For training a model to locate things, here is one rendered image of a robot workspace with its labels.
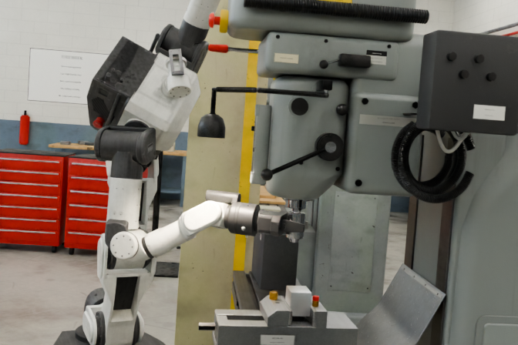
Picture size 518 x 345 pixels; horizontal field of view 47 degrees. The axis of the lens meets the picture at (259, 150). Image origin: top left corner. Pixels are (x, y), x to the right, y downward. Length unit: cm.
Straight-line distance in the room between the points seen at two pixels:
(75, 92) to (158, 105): 900
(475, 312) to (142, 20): 958
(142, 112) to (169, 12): 898
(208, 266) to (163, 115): 173
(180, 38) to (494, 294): 119
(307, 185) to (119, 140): 55
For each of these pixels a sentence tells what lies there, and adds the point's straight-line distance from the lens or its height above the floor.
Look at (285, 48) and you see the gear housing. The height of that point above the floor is 169.
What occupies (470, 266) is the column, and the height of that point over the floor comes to 119.
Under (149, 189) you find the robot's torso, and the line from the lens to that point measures 214.
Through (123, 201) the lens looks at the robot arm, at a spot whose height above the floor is 126.
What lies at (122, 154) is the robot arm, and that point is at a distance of 172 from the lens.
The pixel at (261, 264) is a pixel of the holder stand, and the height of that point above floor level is 103.
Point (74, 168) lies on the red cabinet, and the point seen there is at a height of 89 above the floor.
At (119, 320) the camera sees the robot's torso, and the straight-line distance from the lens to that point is 231.
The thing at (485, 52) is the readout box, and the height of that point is 168.
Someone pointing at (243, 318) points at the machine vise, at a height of 101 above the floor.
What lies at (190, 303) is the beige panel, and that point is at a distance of 346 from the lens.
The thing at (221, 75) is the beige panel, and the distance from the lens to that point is 331.
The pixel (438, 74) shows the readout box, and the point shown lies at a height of 163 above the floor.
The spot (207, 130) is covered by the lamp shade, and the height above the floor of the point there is 147.
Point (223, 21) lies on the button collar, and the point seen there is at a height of 175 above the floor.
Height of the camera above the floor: 151
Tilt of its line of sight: 3 degrees down
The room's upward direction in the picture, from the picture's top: 4 degrees clockwise
